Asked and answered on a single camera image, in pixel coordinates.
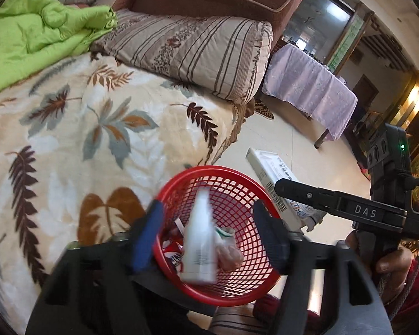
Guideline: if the red plastic mesh basket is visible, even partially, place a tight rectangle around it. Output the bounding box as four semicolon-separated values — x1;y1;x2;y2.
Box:
153;166;294;306

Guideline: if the green quilt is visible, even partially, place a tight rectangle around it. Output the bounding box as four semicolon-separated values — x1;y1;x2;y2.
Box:
0;0;118;100

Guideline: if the striped beige pillow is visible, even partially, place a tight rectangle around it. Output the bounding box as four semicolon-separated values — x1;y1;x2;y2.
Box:
91;9;273;104

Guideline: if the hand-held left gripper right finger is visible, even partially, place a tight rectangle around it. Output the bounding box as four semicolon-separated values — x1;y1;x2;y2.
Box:
253;200;393;335

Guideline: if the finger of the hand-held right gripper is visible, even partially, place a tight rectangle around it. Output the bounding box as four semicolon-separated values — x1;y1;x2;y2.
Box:
274;178;339;217

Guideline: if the purple tablecloth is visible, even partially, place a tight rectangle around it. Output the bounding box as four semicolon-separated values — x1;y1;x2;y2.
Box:
262;44;358;141

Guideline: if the person's red knitted clothing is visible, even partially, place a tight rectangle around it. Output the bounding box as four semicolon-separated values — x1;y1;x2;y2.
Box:
255;295;322;335

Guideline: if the leaf printed blanket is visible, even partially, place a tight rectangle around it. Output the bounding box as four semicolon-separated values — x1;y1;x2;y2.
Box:
0;54;252;335

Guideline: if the white plastic bottle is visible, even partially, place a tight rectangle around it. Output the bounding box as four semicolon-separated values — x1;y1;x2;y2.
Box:
180;188;219;283

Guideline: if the person's striped clothing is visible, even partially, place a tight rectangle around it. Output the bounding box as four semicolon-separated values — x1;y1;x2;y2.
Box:
209;305;266;335

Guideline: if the red white wrapper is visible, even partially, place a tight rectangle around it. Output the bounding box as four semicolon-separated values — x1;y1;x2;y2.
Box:
161;228;184;264

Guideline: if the small white green packet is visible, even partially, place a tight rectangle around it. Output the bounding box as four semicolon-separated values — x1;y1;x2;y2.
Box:
215;226;237;248

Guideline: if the wooden framed glass cabinet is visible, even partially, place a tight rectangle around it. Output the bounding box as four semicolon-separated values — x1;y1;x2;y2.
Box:
283;0;374;74

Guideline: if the white carton box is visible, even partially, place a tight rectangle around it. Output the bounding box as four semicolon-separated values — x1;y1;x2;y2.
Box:
246;147;327;233

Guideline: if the person's right hand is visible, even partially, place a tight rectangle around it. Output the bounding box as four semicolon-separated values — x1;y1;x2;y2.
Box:
345;230;419;306

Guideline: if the person's right forearm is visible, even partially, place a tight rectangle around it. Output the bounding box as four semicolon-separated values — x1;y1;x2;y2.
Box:
384;244;419;322

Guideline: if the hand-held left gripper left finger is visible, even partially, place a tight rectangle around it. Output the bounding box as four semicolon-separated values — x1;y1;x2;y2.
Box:
26;199;166;335

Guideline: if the brown patterned slipper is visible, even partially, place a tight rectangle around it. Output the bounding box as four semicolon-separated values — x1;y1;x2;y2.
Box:
253;99;276;121

